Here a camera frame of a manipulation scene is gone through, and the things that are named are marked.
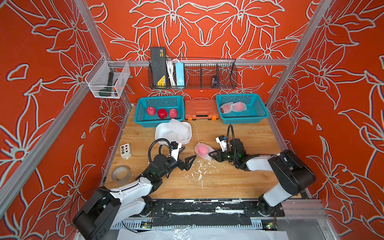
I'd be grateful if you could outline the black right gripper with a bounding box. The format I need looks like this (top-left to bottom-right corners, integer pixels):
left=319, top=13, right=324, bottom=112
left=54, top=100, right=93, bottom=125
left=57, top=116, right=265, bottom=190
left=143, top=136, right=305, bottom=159
left=207, top=149, right=239, bottom=164

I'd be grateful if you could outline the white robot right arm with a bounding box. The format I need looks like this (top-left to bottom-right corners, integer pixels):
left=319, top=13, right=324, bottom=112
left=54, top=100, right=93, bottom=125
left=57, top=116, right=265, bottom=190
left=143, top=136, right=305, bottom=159
left=209, top=136, right=317, bottom=217

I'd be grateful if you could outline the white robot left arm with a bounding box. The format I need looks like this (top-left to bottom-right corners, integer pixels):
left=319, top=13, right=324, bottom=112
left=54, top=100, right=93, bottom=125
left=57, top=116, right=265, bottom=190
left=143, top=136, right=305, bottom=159
left=72, top=154, right=197, bottom=240

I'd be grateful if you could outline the teal basket with netted apples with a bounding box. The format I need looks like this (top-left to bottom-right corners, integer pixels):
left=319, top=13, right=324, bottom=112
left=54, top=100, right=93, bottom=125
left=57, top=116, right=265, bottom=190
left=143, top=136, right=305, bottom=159
left=216, top=94, right=269, bottom=125

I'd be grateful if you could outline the white plastic tray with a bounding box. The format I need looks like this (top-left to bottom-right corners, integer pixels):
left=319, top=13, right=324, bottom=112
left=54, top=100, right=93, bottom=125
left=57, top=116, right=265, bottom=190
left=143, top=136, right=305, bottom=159
left=155, top=122, right=192, bottom=145

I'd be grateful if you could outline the orange plastic tool case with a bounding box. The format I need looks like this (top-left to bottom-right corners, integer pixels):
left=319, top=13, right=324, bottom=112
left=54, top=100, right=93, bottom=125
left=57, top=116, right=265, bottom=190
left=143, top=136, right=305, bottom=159
left=185, top=99, right=220, bottom=121

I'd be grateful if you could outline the white button control box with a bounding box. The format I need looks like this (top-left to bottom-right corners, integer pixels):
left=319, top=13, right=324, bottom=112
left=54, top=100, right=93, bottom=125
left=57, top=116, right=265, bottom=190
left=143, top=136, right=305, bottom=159
left=120, top=143, right=132, bottom=160

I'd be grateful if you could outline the teal empty basket left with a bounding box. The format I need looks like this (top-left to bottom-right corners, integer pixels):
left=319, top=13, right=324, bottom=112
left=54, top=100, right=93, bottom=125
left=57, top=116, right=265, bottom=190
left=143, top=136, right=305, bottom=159
left=134, top=96, right=185, bottom=128

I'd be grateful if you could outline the clear tape roll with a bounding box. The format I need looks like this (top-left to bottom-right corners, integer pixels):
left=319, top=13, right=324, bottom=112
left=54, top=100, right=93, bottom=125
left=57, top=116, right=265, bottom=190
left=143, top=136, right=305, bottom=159
left=111, top=166, right=132, bottom=185

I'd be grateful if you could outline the small dark blue object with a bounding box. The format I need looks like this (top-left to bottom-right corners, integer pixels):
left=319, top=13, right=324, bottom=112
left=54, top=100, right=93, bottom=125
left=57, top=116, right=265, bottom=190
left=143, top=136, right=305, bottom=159
left=211, top=75, right=219, bottom=89

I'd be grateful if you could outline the light blue flat box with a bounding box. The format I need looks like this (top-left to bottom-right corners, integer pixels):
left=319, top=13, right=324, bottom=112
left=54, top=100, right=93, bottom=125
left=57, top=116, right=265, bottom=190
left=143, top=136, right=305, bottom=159
left=175, top=62, right=185, bottom=88

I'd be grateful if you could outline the black box with yellow label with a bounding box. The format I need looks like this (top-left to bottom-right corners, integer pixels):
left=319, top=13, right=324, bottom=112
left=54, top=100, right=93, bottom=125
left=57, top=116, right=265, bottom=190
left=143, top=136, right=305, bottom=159
left=150, top=47, right=168, bottom=88

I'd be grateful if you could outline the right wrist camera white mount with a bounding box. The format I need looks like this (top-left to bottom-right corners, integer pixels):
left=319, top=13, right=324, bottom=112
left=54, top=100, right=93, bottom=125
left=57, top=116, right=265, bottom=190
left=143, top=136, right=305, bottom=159
left=216, top=136, right=228, bottom=152

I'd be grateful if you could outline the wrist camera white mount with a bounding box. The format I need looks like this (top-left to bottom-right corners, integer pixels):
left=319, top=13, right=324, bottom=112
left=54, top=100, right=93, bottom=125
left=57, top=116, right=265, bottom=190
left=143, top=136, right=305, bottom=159
left=171, top=142, right=182, bottom=161
left=216, top=136, right=228, bottom=152

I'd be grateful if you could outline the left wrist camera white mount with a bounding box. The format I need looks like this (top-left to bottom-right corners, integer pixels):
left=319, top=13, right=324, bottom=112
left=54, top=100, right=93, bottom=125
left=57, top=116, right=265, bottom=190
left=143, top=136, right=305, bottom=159
left=171, top=142, right=182, bottom=161

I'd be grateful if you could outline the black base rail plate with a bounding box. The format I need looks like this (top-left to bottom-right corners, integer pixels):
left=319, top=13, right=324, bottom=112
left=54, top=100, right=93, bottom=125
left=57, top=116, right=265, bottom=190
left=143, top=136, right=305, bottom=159
left=134, top=199, right=285, bottom=229

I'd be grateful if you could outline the black wire wall basket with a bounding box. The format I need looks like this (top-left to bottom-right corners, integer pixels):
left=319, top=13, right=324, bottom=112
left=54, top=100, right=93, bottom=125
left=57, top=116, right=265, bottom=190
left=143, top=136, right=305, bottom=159
left=148, top=57, right=239, bottom=90

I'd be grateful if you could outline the white coiled cable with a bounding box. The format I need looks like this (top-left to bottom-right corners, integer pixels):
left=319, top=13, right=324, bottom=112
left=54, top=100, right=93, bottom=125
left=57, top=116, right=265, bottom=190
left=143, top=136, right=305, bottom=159
left=165, top=59, right=178, bottom=88

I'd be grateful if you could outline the dark green tool handle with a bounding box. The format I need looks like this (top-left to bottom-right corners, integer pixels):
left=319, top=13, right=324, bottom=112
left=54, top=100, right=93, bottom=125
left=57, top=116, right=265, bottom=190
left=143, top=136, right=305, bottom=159
left=99, top=72, right=114, bottom=97

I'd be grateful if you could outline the clear acrylic wall box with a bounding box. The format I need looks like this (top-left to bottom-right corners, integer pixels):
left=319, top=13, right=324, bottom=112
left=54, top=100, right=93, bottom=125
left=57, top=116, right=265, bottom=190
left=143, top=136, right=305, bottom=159
left=86, top=56, right=131, bottom=99

